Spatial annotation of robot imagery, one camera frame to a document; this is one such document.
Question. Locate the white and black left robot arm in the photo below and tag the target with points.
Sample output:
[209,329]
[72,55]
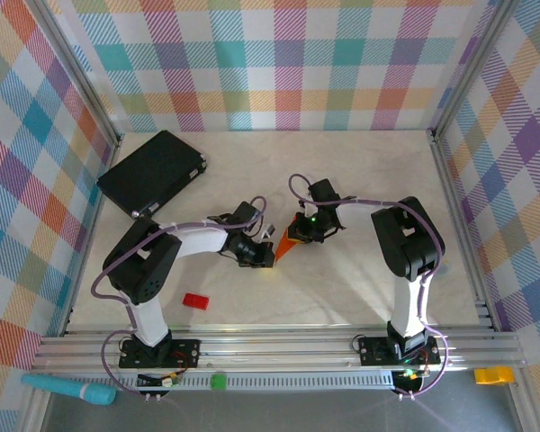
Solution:
[198,240]

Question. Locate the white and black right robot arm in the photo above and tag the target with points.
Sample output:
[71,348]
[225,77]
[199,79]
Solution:
[409,310]

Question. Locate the red plastic block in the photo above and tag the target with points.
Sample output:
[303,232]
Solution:
[196,301]

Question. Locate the green plastic block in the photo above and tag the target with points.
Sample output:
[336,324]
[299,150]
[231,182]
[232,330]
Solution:
[218,381]

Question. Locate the black flat case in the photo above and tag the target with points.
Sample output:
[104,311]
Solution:
[148,171]

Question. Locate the teal cylinder with white band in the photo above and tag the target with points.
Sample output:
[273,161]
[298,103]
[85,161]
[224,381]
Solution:
[94,394]

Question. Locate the yellow plastic block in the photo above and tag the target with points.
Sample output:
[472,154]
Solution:
[492,375]

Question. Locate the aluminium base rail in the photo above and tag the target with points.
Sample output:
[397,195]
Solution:
[274,355]

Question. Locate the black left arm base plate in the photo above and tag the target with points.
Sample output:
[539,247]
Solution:
[184,353]

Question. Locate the aluminium side rail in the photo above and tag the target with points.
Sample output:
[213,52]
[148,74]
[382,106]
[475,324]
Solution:
[454,202]
[83,252]

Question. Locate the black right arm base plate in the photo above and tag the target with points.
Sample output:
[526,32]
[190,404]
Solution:
[373,351]

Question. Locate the aluminium frame post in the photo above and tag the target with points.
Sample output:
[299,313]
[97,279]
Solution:
[78,76]
[472,67]

